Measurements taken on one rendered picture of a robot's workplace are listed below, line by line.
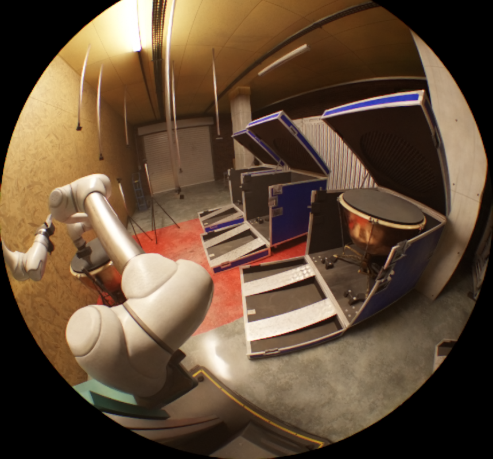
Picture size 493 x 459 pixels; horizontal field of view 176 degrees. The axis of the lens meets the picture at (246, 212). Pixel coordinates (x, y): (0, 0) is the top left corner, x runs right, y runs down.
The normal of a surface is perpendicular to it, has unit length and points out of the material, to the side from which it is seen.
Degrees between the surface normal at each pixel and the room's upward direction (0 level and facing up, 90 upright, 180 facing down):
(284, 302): 1
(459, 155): 90
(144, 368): 84
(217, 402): 0
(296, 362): 0
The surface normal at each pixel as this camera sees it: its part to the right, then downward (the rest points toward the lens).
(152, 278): 0.25, -0.80
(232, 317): -0.07, -0.92
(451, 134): -0.89, 0.24
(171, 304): 0.46, -0.66
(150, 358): 0.90, -0.07
